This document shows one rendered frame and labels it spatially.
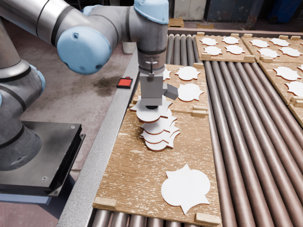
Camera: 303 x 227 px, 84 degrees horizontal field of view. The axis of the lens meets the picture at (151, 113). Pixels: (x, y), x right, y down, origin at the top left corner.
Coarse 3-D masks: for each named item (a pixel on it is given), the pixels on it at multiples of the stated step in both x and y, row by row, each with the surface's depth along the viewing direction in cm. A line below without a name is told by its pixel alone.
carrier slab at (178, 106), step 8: (168, 64) 104; (176, 72) 97; (168, 80) 91; (176, 80) 91; (192, 80) 91; (200, 80) 91; (200, 88) 86; (136, 96) 81; (200, 96) 81; (176, 104) 77; (184, 104) 77; (192, 104) 77; (200, 104) 77; (176, 112) 75; (184, 112) 74; (208, 112) 73
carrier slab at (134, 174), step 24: (192, 120) 70; (120, 144) 61; (144, 144) 61; (192, 144) 61; (120, 168) 54; (144, 168) 54; (168, 168) 54; (192, 168) 54; (120, 192) 49; (144, 192) 49; (216, 192) 49; (144, 216) 46; (168, 216) 45; (192, 216) 45
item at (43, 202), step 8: (72, 184) 80; (64, 192) 74; (0, 200) 54; (8, 200) 54; (16, 200) 54; (24, 200) 54; (32, 200) 54; (40, 200) 54; (48, 200) 54; (56, 200) 72; (64, 200) 76; (48, 208) 74; (56, 208) 76; (56, 216) 82
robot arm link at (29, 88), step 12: (0, 24) 44; (0, 36) 44; (0, 48) 45; (12, 48) 48; (0, 60) 46; (12, 60) 48; (24, 60) 54; (0, 72) 48; (12, 72) 49; (24, 72) 51; (36, 72) 58; (0, 84) 49; (12, 84) 50; (24, 84) 52; (36, 84) 57; (24, 96) 52; (36, 96) 58
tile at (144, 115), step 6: (138, 96) 60; (162, 96) 60; (138, 102) 58; (162, 102) 58; (168, 102) 58; (132, 108) 56; (138, 108) 56; (144, 108) 56; (156, 108) 56; (162, 108) 56; (138, 114) 54; (144, 114) 54; (150, 114) 54; (156, 114) 54; (162, 114) 54; (144, 120) 52; (150, 120) 52; (156, 120) 53
